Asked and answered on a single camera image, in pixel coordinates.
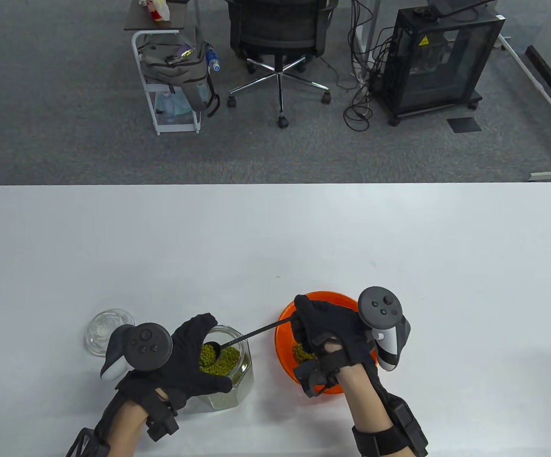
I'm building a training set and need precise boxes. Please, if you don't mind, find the person's right hand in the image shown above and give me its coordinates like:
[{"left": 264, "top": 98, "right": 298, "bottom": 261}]
[{"left": 293, "top": 294, "right": 380, "bottom": 379}]

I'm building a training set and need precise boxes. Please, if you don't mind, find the person's left hand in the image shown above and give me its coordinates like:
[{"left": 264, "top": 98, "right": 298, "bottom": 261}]
[{"left": 116, "top": 312, "right": 235, "bottom": 411}]

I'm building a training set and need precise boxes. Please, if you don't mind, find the large green mung beans heap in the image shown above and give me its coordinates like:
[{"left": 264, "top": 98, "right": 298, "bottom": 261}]
[{"left": 199, "top": 346, "right": 240, "bottom": 377}]

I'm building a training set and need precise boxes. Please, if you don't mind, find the small mung beans portion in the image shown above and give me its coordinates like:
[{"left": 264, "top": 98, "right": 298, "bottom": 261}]
[{"left": 292, "top": 343, "right": 318, "bottom": 363}]

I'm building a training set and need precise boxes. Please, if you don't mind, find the clear glass jar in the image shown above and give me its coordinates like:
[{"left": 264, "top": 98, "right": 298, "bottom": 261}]
[{"left": 194, "top": 325, "right": 255, "bottom": 410}]

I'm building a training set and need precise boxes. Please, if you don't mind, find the orange plastic bowl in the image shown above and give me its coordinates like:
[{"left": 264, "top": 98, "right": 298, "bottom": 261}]
[{"left": 275, "top": 291, "right": 378, "bottom": 395}]

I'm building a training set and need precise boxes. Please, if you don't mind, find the black measuring scoop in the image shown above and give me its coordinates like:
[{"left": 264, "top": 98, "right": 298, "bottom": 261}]
[{"left": 204, "top": 318, "right": 300, "bottom": 366}]

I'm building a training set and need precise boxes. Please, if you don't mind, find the clear glass jar lid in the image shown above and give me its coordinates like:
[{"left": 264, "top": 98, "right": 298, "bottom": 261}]
[{"left": 84, "top": 308, "right": 136, "bottom": 358}]

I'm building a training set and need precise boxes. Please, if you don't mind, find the person's left forearm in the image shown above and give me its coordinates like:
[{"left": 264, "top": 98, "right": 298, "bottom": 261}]
[{"left": 106, "top": 400, "right": 154, "bottom": 457}]

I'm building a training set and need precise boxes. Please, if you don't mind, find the person's right forearm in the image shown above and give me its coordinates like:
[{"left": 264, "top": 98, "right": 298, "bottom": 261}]
[{"left": 337, "top": 363, "right": 397, "bottom": 457}]

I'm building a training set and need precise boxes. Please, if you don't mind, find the dark grey left hand controller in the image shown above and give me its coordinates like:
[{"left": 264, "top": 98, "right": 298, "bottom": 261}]
[{"left": 100, "top": 323, "right": 173, "bottom": 381}]

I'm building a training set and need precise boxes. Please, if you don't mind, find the dark grey hand controller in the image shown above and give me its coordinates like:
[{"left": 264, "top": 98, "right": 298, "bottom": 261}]
[
  {"left": 357, "top": 286, "right": 411, "bottom": 372},
  {"left": 100, "top": 323, "right": 173, "bottom": 381}
]

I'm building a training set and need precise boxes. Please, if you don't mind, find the dark grey right hand controller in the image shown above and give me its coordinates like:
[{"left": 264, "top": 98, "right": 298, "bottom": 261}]
[{"left": 357, "top": 286, "right": 411, "bottom": 372}]

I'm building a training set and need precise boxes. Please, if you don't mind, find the black floor plate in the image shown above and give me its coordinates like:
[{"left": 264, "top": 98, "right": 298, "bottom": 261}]
[{"left": 447, "top": 117, "right": 482, "bottom": 133}]

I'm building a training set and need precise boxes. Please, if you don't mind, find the pale blue plastic bag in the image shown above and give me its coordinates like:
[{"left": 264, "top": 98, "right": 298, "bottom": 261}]
[{"left": 154, "top": 89, "right": 195, "bottom": 125}]

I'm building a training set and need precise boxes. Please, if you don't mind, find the black glass-walled cabinet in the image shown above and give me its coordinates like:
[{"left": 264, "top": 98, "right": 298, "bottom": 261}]
[{"left": 379, "top": 6, "right": 507, "bottom": 127}]

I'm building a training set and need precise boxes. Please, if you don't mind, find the grey backpack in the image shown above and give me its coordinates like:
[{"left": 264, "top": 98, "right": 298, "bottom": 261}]
[{"left": 137, "top": 29, "right": 221, "bottom": 119}]

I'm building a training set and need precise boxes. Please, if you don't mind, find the black office chair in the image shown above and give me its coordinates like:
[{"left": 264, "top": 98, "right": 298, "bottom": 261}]
[{"left": 228, "top": 0, "right": 340, "bottom": 129}]

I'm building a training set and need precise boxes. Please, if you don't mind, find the shiny colourful packet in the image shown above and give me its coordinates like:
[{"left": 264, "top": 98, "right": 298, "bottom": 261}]
[{"left": 166, "top": 44, "right": 195, "bottom": 65}]

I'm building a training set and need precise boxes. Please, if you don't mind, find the white cart with dark top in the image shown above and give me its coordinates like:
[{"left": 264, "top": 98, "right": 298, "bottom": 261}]
[{"left": 124, "top": 0, "right": 204, "bottom": 136}]

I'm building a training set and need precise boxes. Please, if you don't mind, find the red and yellow snack bag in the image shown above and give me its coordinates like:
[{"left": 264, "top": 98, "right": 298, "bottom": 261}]
[{"left": 138, "top": 0, "right": 171, "bottom": 22}]

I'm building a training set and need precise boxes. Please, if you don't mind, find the black left wrist strap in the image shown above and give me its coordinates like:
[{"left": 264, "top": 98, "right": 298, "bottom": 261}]
[{"left": 66, "top": 427, "right": 111, "bottom": 457}]

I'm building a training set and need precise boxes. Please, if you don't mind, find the black wrist strap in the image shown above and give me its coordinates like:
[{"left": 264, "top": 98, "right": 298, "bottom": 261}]
[
  {"left": 351, "top": 397, "right": 429, "bottom": 457},
  {"left": 66, "top": 427, "right": 111, "bottom": 457}
]

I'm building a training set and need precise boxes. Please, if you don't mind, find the black right wrist strap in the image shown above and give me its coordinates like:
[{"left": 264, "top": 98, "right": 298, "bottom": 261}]
[{"left": 351, "top": 397, "right": 429, "bottom": 457}]

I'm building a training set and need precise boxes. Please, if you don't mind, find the black cable bundle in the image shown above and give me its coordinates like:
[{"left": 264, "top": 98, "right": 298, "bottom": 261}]
[{"left": 335, "top": 0, "right": 400, "bottom": 133}]

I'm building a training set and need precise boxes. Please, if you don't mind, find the white post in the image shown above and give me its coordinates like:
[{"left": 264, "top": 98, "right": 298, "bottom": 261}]
[{"left": 351, "top": 0, "right": 381, "bottom": 55}]

